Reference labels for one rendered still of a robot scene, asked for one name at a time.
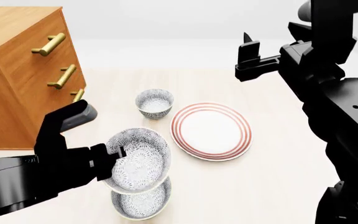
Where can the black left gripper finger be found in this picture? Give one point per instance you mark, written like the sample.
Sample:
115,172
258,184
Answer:
121,152
104,162

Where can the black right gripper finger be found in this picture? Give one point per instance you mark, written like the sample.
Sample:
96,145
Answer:
247,37
250,51

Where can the wide patterned bowl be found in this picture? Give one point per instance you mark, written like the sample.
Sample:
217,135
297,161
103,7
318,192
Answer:
141,205
141,161

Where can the small deep patterned bowl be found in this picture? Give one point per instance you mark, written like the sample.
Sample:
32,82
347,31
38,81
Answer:
154,102

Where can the wooden drawer cabinet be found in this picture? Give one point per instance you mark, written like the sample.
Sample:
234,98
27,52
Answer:
14,88

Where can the white plate with red rings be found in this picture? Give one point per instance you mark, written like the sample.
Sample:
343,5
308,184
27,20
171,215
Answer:
211,131

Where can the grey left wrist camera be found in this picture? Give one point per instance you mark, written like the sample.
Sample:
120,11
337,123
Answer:
81,117

